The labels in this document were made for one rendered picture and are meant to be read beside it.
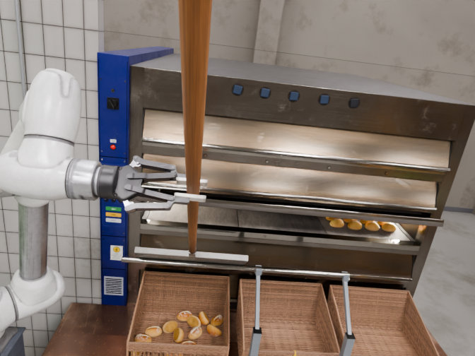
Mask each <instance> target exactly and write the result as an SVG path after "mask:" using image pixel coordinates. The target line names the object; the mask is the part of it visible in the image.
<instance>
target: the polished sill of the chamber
mask: <svg viewBox="0 0 475 356"><path fill-rule="evenodd" d="M140 229H142V230H160V231H169V232H186V233H188V223H187V222H170V221H162V220H144V219H142V220H141V223H140ZM197 234H205V235H222V236H231V237H249V238H257V239H275V240H284V241H294V242H311V243H320V244H338V245H346V246H356V247H373V248H382V249H400V250H409V251H418V250H419V248H420V246H419V245H418V243H417V242H412V241H404V240H395V239H378V238H369V237H352V236H343V235H326V234H317V233H308V232H291V231H283V230H265V229H257V228H248V227H231V226H222V225H205V224H197Z"/></svg>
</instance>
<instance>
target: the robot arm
mask: <svg viewBox="0 0 475 356"><path fill-rule="evenodd" d="M81 108H82V96H81V88H80V85H79V83H78V81H77V80H76V79H75V78H74V76H72V75H71V74H70V73H67V72H65V71H61V70H59V69H45V70H44V71H41V72H39V73H38V74H37V75H36V77H35V78H34V79H33V81H32V83H31V85H30V89H29V90H28V91H27V93H26V96H25V99H24V101H23V103H22V104H21V106H20V109H19V118H20V119H19V121H18V123H17V124H16V127H15V128H14V130H13V132H12V134H11V135H10V137H9V139H8V141H7V142H6V145H5V146H4V149H3V150H2V152H1V154H0V198H4V197H10V196H14V198H15V200H17V202H18V236H19V269H18V270H17V271H16V272H15V273H14V275H13V278H12V280H11V284H9V285H6V286H4V287H0V355H1V353H2V352H3V351H4V349H5V347H6V346H7V345H8V343H9V342H10V340H11V339H12V337H14V336H15V334H17V332H18V329H17V328H16V327H13V328H8V327H9V326H10V325H11V324H12V323H14V322H15V321H18V320H21V319H24V318H27V317H29V316H32V315H34V314H36V313H38V312H41V311H43V310H45V309H47V308H49V307H50V306H52V305H53V304H55V303H56V302H58V301H59V300H60V299H61V297H62V296H63V295H64V292H65V289H66V284H65V281H64V278H63V276H62V275H61V274H60V273H59V272H57V271H54V270H52V269H51V268H50V267H49V266H48V265H47V243H48V228H49V202H50V201H56V200H60V199H65V198H71V199H74V200H76V199H79V200H89V201H95V200H97V199H98V197H100V198H108V199H117V200H119V201H121V202H123V203H124V206H125V207H124V209H125V211H126V212H127V213H133V212H136V211H169V210H171V208H172V206H173V204H175V203H180V204H189V201H198V202H206V196H202V195H195V194H182V193H175V196H172V195H169V194H163V193H160V192H157V191H151V190H148V189H145V188H142V185H143V183H147V182H168V181H176V182H177V184H183V185H186V174H179V173H177V171H176V168H175V166H174V165H170V164H165V163H161V162H154V161H150V160H144V159H142V158H140V157H139V156H137V155H135V156H134V157H133V161H132V162H131V164H130V165H126V166H123V167H120V166H114V165H102V164H101V163H100V162H99V161H95V160H82V159H78V158H77V159H74V144H75V140H76V136H77V133H78V128H79V124H80V120H81ZM135 167H137V168H140V167H142V168H146V169H150V170H158V171H161V172H168V173H150V174H147V173H139V172H138V171H137V170H135ZM137 196H140V197H146V198H152V199H155V200H158V201H164V202H167V203H134V202H129V201H130V200H132V199H133V198H135V197H137Z"/></svg>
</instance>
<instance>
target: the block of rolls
mask: <svg viewBox="0 0 475 356"><path fill-rule="evenodd" d="M326 219H327V220H329V221H331V222H330V225H331V226H332V227H343V226H344V222H346V223H348V228H349V229H352V230H360V229H361V228H362V225H361V223H362V224H365V228H366V229H367V230H371V231H378V230H379V228H380V226H379V225H381V226H382V230H384V231H387V232H394V231H395V230H396V226H395V225H394V224H392V223H390V222H379V221H378V222H377V223H376V222H374V221H370V220H360V222H358V221H357V220H354V219H345V218H344V222H343V220H341V219H340V218H330V217H326Z"/></svg>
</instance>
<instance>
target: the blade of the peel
mask: <svg viewBox="0 0 475 356"><path fill-rule="evenodd" d="M134 253H135V254H136V255H137V256H138V257H139V258H148V259H167V260H177V261H196V262H206V263H224V264H235V265H244V264H246V263H247V262H248V256H247V255H237V254H219V253H210V252H200V251H197V253H196V256H195V257H194V256H189V252H188V251H183V250H173V249H155V248H146V247H135V250H134Z"/></svg>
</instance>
